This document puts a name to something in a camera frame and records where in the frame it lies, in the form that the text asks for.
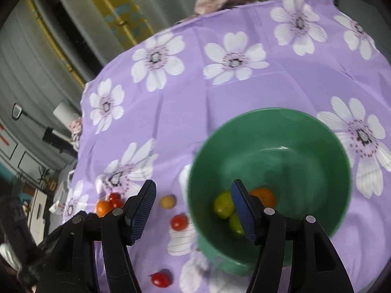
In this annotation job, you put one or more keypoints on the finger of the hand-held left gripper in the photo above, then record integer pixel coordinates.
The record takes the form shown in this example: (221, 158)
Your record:
(50, 238)

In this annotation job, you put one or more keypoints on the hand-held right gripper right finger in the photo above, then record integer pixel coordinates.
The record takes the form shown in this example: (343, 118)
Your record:
(243, 213)

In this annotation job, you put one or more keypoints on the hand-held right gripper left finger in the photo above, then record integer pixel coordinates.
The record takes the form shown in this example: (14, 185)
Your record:
(142, 216)

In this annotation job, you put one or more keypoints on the green lime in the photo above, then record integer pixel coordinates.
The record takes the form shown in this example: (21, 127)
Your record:
(223, 204)
(235, 226)

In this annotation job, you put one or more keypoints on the small orange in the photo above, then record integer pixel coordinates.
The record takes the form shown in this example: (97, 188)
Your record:
(102, 209)
(264, 197)

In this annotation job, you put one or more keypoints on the green plastic bowl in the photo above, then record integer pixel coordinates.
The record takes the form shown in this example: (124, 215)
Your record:
(290, 134)

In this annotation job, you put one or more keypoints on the small yellow fruit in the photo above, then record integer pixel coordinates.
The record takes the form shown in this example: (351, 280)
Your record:
(167, 201)

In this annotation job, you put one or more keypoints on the white cabinet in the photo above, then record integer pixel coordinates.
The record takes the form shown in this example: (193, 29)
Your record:
(36, 210)

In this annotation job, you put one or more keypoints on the purple floral tablecloth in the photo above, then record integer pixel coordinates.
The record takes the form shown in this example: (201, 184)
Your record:
(213, 91)

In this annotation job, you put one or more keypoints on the white paper roll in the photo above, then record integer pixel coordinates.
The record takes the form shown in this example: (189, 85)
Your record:
(65, 111)

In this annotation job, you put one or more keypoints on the black framed mirror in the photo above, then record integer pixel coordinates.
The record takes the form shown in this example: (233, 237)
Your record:
(16, 111)

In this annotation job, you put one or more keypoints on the yellow pole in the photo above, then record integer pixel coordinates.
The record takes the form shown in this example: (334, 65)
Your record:
(52, 42)

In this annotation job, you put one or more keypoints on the yellow patterned banner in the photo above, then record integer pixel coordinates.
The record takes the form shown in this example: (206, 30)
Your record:
(122, 15)

